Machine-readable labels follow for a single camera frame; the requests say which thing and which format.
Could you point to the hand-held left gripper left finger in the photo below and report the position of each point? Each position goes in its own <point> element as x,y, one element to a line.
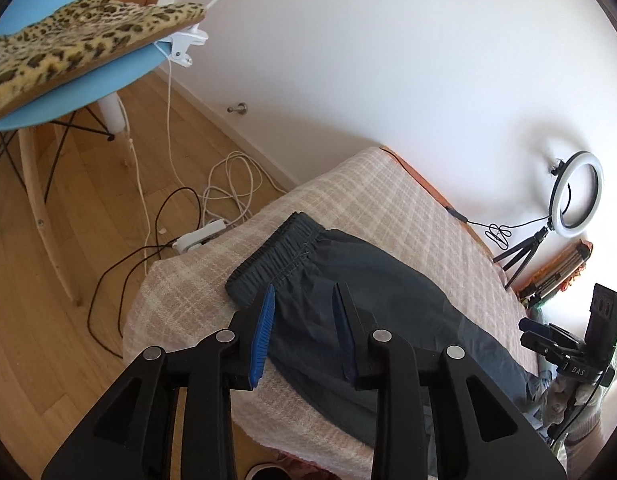
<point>263,340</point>

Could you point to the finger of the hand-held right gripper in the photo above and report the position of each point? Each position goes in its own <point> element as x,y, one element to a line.
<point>535,346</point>
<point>535,327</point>

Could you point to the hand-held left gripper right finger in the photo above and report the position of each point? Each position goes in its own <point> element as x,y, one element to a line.
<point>344,340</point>

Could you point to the dark blue pants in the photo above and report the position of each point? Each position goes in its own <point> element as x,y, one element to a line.
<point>388,280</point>

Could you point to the light blue cloth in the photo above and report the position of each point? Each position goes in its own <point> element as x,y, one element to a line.
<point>538,395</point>

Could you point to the folded orange silver tripod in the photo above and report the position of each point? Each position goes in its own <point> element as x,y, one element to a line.
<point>558,272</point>

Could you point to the white power strip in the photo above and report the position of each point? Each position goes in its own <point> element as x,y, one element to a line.
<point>198,236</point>

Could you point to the pink plaid blanket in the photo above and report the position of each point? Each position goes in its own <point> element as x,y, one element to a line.
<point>368,200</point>

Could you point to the metal door stopper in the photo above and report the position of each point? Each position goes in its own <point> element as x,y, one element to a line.
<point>238,108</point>

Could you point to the blue chair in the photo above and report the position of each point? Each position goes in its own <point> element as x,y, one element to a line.
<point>88,95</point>

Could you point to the white clip lamp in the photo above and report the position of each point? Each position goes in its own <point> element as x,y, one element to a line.
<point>188,42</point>

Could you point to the leopard print cushion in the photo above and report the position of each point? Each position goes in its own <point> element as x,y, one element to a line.
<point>63,40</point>

